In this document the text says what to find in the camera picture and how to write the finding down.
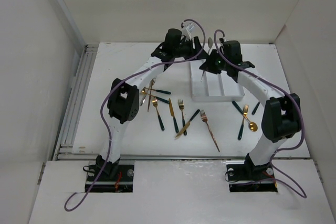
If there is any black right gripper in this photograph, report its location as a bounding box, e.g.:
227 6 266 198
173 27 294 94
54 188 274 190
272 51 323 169
199 48 230 74

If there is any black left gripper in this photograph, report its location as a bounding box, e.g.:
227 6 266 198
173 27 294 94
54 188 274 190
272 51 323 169
173 37 208 62

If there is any silver spoon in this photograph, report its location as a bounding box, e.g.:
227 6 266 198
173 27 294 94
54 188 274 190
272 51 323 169
200 37 214 82

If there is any rose gold fork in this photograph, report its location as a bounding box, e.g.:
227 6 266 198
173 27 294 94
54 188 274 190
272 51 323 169
200 110 220 152

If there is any gold knife green handle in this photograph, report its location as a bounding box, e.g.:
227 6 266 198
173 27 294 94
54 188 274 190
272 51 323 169
169 98 179 133
175 109 200 138
251 102 260 115

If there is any gold spoon green handle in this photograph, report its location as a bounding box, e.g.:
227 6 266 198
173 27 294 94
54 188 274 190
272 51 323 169
141 88 172 95
148 94 170 104
232 101 258 132

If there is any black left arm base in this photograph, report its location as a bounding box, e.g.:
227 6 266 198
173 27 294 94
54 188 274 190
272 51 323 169
83 164 135 193

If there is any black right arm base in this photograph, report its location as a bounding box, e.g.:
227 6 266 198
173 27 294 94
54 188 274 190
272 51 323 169
225 163 278 193

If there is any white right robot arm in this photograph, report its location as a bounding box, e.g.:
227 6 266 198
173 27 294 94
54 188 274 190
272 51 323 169
200 38 302 180

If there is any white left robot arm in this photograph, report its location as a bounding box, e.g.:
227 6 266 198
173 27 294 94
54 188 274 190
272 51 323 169
96 23 204 180

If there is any white plastic cutlery tray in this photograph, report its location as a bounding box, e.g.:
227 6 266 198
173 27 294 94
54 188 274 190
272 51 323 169
190 60 245 102

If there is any silver fork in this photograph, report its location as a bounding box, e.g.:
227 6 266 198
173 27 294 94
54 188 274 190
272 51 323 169
148 77 156 90

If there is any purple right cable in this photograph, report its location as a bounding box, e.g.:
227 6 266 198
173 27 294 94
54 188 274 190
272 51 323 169
214 29 308 199

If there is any purple cable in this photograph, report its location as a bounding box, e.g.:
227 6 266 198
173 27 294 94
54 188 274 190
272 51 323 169
214 29 308 199
64 18 208 213

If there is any gold fork green handle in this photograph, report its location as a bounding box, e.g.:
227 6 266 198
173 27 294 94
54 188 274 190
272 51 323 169
178 99 185 126
152 97 165 131
237 104 249 141

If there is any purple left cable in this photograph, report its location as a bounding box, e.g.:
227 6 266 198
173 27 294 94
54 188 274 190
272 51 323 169
64 18 208 213

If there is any aluminium rail frame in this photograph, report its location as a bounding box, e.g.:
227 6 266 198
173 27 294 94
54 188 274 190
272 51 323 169
49 44 98 161

